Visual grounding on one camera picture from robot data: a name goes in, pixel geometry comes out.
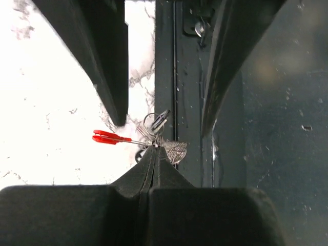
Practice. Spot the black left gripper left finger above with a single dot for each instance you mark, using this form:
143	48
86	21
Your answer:
112	214

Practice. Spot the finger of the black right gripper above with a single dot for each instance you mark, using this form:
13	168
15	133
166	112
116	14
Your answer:
96	34
239	26

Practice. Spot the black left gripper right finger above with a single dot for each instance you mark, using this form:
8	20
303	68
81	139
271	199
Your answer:
180	214

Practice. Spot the red handled metal key holder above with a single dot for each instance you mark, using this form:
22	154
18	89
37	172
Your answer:
175	150

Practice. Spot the black metal base rail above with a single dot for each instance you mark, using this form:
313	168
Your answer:
180	81

